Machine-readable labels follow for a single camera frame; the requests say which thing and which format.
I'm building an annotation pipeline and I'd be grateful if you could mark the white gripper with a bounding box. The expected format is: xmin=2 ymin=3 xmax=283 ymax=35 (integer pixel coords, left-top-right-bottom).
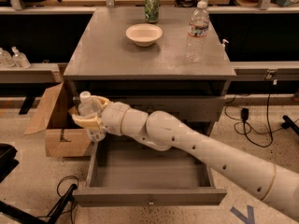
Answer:
xmin=72 ymin=95 xmax=130 ymax=136

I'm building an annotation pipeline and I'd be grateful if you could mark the blue label plastic bottle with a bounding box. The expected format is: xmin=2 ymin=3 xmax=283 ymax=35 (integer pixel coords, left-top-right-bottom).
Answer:
xmin=78 ymin=91 xmax=107 ymax=143

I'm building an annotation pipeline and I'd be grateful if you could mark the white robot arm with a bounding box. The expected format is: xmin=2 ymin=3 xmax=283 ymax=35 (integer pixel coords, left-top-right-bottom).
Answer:
xmin=72 ymin=96 xmax=299 ymax=221

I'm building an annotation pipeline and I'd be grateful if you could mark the grey wooden drawer cabinet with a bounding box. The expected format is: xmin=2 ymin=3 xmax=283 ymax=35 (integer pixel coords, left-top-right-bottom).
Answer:
xmin=64 ymin=7 xmax=235 ymax=134

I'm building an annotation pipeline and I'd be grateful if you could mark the open grey middle drawer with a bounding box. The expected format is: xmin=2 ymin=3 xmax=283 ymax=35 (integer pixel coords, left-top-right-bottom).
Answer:
xmin=73 ymin=134 xmax=227 ymax=207

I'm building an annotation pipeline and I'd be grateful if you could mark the clear sanitizer bottle right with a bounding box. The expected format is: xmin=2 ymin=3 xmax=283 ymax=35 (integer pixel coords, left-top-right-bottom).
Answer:
xmin=11 ymin=47 xmax=31 ymax=69

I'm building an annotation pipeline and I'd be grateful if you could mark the clear sanitizer bottle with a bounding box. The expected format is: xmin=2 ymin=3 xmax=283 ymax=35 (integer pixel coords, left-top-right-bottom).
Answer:
xmin=11 ymin=47 xmax=31 ymax=69
xmin=0 ymin=48 xmax=15 ymax=67

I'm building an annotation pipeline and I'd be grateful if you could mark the closed grey top drawer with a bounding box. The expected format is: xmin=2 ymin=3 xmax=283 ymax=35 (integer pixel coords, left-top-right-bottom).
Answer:
xmin=110 ymin=96 xmax=224 ymax=122

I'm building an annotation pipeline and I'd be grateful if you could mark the clear sanitizer bottle left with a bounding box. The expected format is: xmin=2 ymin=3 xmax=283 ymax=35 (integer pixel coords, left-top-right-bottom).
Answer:
xmin=0 ymin=48 xmax=15 ymax=67

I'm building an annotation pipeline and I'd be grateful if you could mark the clear plastic water bottle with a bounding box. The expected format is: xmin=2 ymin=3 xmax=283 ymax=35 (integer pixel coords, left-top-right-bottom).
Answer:
xmin=185 ymin=1 xmax=209 ymax=63

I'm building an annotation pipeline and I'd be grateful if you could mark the small white pump bottle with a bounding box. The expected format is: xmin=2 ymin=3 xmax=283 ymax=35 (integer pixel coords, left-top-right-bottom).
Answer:
xmin=221 ymin=39 xmax=229 ymax=61

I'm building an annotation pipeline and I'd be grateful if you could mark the open cardboard box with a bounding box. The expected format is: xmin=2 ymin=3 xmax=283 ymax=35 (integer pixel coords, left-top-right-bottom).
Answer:
xmin=24 ymin=83 xmax=93 ymax=158

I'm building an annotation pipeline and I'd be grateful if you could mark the black stand base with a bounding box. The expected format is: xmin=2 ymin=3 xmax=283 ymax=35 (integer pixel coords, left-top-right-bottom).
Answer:
xmin=0 ymin=175 xmax=79 ymax=224

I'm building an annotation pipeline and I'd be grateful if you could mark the black chair part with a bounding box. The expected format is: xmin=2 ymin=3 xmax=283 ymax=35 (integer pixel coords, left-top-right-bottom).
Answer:
xmin=0 ymin=143 xmax=19 ymax=183

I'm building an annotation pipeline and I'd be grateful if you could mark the green soda can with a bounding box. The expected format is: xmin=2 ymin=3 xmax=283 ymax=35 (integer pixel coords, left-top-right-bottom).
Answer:
xmin=145 ymin=0 xmax=159 ymax=23

